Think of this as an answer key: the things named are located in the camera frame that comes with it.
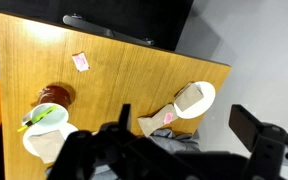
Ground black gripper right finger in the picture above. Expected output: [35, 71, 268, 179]
[228, 103, 287, 180]

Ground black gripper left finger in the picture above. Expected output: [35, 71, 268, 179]
[47, 103, 138, 180]

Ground green pen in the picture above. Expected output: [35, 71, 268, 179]
[17, 105, 60, 133]

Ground red mug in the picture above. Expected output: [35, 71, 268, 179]
[21, 84, 73, 128]

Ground white plate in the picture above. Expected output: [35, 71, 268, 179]
[173, 80, 217, 120]
[22, 122, 79, 158]

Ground brown paper napkin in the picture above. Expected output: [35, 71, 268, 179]
[28, 129, 67, 164]
[137, 103, 179, 138]
[173, 82, 205, 113]

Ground grey pants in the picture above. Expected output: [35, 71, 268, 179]
[45, 128, 202, 178]

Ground pink sticky note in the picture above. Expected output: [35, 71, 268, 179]
[71, 52, 91, 73]
[163, 112, 175, 125]

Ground black bar at table edge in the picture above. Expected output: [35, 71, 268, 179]
[62, 13, 156, 47]

